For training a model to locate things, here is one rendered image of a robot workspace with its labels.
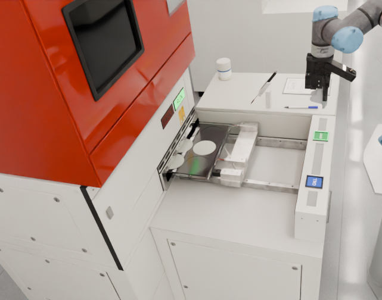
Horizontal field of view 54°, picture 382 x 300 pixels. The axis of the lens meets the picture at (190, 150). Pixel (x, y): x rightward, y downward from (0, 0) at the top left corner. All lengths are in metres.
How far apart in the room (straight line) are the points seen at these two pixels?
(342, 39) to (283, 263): 0.75
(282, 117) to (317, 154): 0.31
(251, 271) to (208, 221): 0.24
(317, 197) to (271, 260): 0.28
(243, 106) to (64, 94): 1.01
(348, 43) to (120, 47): 0.65
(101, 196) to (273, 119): 0.88
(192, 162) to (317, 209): 0.56
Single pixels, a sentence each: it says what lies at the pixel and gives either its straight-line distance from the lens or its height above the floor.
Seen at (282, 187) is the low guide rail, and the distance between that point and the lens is 1.48.
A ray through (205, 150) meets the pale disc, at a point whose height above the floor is 0.90.
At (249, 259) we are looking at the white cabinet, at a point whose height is 0.74.
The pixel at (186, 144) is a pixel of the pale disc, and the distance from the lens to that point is 1.66.
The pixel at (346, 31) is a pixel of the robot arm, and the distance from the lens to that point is 1.19.
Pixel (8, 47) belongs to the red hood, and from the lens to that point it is 0.92.
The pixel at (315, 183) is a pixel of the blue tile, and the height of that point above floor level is 0.96.
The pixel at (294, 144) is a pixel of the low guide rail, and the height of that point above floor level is 0.85.
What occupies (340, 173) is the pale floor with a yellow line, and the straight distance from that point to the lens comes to 2.82.
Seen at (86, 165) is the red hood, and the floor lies 1.31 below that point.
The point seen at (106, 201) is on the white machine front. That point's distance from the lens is 1.18.
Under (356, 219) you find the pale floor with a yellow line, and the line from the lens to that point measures 2.54.
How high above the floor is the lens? 1.89
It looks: 38 degrees down
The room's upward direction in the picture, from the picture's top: 11 degrees counter-clockwise
